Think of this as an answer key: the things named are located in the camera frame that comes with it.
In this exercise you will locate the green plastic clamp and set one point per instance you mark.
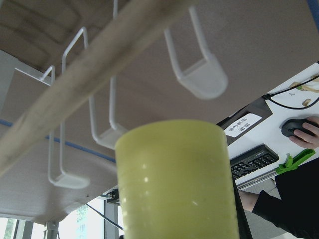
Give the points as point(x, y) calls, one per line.
point(292, 163)

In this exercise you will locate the black box with label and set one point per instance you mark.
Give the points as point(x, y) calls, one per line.
point(245, 119)

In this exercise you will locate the black keyboard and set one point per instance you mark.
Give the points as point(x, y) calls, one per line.
point(252, 160)

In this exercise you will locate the white wire cup rack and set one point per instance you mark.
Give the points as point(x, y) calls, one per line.
point(138, 24)

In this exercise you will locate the seated operator in black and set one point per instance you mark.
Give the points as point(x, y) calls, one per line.
point(297, 209)

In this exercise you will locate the yellow-green plastic cup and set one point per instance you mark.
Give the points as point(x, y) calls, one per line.
point(175, 182)

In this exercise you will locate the black computer mouse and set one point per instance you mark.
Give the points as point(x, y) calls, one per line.
point(291, 125)

